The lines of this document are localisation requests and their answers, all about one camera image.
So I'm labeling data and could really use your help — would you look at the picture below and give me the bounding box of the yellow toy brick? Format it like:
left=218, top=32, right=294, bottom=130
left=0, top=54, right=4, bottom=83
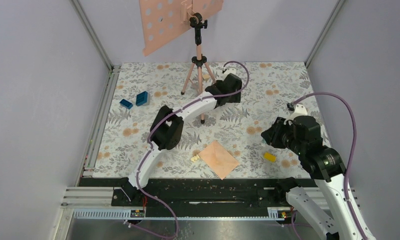
left=263, top=152, right=277, bottom=163

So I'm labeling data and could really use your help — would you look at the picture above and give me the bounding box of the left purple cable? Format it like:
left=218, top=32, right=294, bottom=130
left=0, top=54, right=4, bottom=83
left=135, top=60, right=250, bottom=240

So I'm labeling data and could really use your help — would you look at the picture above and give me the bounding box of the tan paper envelope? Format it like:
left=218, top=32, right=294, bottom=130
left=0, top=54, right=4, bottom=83
left=198, top=140, right=239, bottom=180

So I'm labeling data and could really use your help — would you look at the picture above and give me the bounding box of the small blue toy brick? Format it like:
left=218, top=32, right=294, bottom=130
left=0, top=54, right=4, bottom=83
left=119, top=99, right=133, bottom=110

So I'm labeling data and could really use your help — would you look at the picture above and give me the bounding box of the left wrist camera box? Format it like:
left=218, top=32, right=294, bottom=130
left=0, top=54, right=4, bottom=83
left=222, top=67, right=237, bottom=77

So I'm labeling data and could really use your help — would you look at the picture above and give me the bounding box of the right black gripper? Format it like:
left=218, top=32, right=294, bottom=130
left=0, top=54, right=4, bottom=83
left=261, top=116, right=304, bottom=155

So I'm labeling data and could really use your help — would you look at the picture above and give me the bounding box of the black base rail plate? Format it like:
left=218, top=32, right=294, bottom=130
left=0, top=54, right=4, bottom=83
left=79, top=177, right=343, bottom=220

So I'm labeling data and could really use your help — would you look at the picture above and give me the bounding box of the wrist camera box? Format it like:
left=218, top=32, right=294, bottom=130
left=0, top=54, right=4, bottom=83
left=222, top=67, right=237, bottom=77
left=284, top=104, right=308, bottom=124

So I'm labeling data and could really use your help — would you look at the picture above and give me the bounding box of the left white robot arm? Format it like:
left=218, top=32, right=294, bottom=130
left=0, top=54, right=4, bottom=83
left=121, top=73, right=244, bottom=206

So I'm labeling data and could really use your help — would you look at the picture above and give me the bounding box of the large blue toy brick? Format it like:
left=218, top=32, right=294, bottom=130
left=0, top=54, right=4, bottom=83
left=136, top=91, right=150, bottom=107

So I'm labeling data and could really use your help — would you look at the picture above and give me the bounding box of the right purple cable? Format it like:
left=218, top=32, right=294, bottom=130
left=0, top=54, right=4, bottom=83
left=286, top=92, right=369, bottom=240

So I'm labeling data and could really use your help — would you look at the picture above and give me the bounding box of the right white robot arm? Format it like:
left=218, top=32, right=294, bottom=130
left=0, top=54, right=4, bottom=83
left=261, top=115, right=375, bottom=240

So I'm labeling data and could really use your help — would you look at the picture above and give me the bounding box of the cream chess knight piece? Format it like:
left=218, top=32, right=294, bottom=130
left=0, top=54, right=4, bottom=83
left=190, top=155, right=201, bottom=163

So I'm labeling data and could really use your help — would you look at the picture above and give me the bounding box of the floral patterned table mat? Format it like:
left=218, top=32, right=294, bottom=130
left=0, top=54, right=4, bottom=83
left=93, top=62, right=312, bottom=179

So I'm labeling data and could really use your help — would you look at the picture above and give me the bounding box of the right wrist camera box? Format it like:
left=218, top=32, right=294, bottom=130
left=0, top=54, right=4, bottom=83
left=284, top=104, right=308, bottom=124

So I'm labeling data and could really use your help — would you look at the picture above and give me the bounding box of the purple cable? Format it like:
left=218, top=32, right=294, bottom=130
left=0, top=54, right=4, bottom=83
left=135, top=60, right=250, bottom=240
left=286, top=92, right=369, bottom=240

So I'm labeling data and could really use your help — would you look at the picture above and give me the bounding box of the pink perforated music stand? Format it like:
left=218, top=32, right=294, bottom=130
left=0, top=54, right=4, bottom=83
left=138, top=0, right=224, bottom=125

